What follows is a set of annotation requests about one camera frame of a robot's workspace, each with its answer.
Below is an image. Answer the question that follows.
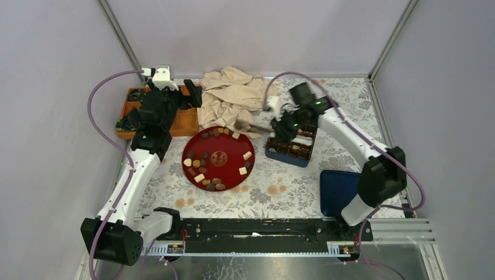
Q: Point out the beige crumpled cloth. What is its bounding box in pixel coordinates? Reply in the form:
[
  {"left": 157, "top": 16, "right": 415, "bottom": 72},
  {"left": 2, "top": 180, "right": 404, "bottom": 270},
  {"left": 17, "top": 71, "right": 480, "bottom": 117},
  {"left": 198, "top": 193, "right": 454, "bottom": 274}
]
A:
[{"left": 197, "top": 66, "right": 270, "bottom": 139}]

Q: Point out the navy box lid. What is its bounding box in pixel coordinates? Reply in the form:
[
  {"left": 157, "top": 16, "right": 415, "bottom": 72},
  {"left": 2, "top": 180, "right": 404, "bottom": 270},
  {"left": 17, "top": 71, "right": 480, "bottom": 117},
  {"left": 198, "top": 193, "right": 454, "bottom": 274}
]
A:
[{"left": 319, "top": 170, "right": 374, "bottom": 223}]

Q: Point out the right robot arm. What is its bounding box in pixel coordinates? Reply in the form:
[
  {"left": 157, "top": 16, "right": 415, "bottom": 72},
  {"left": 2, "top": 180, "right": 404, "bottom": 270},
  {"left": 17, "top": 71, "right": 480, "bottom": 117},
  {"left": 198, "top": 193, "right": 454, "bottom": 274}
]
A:
[{"left": 264, "top": 82, "right": 407, "bottom": 240}]

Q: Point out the white block chocolate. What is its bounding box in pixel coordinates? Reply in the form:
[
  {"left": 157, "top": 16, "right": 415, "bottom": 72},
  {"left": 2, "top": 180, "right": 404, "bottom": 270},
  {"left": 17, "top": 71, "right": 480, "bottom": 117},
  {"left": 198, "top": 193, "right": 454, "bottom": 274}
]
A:
[{"left": 239, "top": 167, "right": 248, "bottom": 176}]

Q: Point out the wooden compartment tray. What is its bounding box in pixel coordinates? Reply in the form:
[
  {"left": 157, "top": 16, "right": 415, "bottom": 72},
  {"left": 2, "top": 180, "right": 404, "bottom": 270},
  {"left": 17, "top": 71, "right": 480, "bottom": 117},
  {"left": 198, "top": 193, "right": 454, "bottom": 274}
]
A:
[{"left": 116, "top": 86, "right": 199, "bottom": 140}]

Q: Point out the dark rolled tie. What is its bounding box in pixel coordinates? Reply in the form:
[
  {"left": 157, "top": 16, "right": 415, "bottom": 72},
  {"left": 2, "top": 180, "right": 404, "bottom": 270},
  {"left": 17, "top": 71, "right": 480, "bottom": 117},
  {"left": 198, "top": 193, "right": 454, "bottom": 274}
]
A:
[{"left": 127, "top": 87, "right": 147, "bottom": 102}]

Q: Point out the floral tablecloth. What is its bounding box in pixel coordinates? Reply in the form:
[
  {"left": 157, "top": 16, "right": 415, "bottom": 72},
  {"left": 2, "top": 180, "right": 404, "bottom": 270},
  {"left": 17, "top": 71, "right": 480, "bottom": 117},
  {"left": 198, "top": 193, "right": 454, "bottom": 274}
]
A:
[{"left": 135, "top": 78, "right": 384, "bottom": 218}]

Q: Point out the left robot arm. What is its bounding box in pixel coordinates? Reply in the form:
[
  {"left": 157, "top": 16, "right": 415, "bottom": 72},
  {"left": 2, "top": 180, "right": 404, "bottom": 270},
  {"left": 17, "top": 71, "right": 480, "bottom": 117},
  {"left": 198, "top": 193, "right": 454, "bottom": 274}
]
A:
[{"left": 81, "top": 79, "right": 202, "bottom": 266}]

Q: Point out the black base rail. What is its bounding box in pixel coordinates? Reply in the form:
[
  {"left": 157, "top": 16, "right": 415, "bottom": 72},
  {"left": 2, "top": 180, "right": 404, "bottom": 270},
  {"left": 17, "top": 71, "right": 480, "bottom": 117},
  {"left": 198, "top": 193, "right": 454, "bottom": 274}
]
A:
[{"left": 145, "top": 217, "right": 374, "bottom": 255}]

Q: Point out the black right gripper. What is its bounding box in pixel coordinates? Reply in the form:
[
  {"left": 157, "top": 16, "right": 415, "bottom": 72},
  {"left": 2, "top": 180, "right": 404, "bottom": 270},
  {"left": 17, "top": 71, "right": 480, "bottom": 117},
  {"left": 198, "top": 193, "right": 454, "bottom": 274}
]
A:
[{"left": 270, "top": 108, "right": 311, "bottom": 144}]

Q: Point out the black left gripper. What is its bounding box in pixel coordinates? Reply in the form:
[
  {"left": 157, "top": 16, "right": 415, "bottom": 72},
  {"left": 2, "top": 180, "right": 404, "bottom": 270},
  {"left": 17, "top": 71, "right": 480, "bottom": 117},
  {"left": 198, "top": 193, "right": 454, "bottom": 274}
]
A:
[{"left": 148, "top": 79, "right": 202, "bottom": 131}]

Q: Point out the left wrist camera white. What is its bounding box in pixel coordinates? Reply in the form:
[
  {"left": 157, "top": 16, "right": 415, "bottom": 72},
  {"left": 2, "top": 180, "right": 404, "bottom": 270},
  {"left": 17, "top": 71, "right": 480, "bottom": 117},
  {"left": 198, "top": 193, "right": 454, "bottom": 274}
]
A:
[{"left": 141, "top": 64, "right": 179, "bottom": 90}]

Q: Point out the navy chocolate box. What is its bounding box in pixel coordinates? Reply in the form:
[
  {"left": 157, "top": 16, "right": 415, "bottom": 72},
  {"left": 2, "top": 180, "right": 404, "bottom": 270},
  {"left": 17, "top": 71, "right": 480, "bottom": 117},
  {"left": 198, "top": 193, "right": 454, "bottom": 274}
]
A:
[{"left": 265, "top": 124, "right": 318, "bottom": 168}]

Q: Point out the red round tray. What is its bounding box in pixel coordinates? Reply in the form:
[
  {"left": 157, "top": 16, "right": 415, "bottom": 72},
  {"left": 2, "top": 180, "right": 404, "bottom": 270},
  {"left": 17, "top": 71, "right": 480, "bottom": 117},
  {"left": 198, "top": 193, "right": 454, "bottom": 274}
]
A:
[{"left": 180, "top": 126, "right": 256, "bottom": 192}]

